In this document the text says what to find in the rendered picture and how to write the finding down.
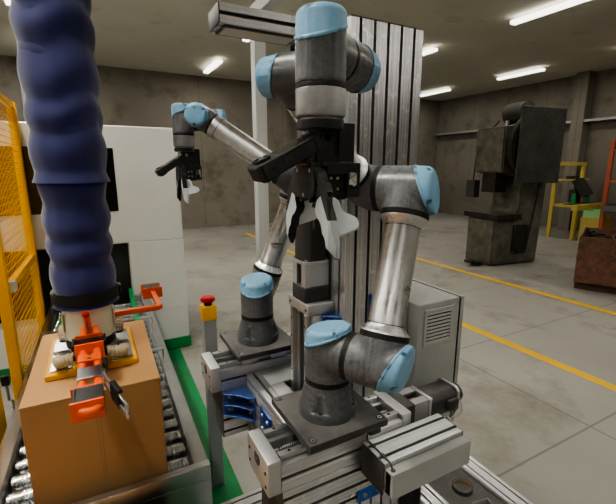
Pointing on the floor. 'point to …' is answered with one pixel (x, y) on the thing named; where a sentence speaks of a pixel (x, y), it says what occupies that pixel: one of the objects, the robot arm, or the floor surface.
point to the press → (513, 182)
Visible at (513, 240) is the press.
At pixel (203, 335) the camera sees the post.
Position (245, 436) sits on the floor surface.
